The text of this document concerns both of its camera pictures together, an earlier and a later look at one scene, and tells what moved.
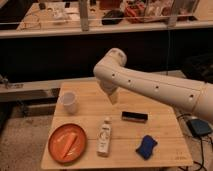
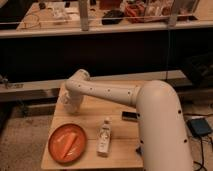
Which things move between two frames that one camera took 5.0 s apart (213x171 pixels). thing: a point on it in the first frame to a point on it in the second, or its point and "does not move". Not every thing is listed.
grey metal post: [83, 13] does not move
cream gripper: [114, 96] to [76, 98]
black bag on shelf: [112, 17] does not move
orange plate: [59, 138] does not move
